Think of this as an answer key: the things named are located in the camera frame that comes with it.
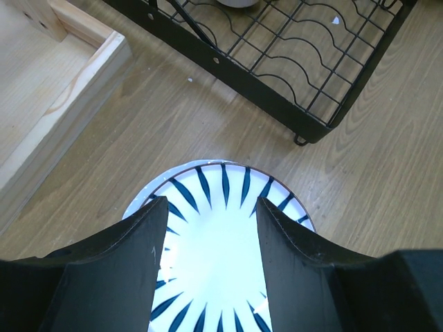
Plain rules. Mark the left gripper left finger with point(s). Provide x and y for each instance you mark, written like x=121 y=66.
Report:
x=105 y=282

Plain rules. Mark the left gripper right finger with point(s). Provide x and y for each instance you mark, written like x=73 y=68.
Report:
x=313 y=284

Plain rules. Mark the pink ceramic mug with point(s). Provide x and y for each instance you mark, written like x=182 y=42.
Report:
x=238 y=3

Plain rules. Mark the wooden clothes rack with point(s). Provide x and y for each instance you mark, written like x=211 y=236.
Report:
x=59 y=65

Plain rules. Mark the black wire dish rack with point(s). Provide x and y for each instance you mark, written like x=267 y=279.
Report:
x=304 y=63

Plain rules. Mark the blue striped white plate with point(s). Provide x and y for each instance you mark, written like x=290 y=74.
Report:
x=210 y=276

